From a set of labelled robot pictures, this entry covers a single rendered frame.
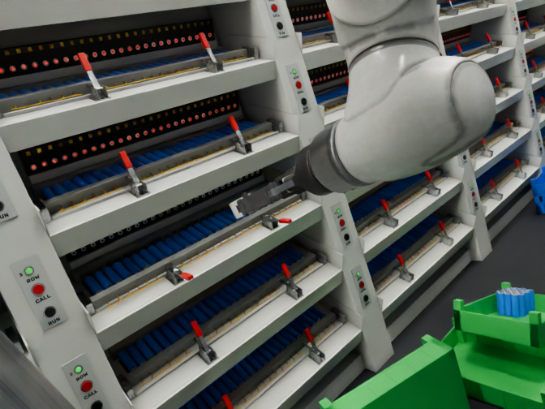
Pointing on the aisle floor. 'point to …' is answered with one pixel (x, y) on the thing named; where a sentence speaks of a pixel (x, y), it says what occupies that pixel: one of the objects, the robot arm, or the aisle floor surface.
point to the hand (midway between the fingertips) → (259, 198)
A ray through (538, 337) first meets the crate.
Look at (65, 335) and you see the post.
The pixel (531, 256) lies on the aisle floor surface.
